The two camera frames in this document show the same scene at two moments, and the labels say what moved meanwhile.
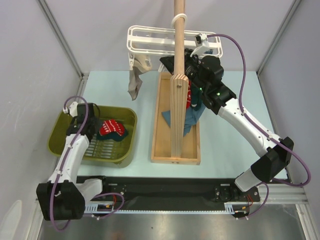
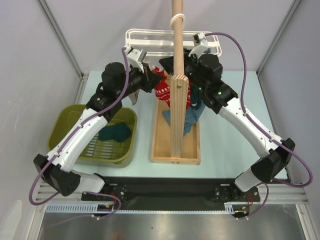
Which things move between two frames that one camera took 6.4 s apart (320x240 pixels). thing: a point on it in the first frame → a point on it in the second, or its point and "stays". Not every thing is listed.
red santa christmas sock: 111,125 → 162,90
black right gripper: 186,63 stays
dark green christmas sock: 196,95 stays
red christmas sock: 189,103 stays
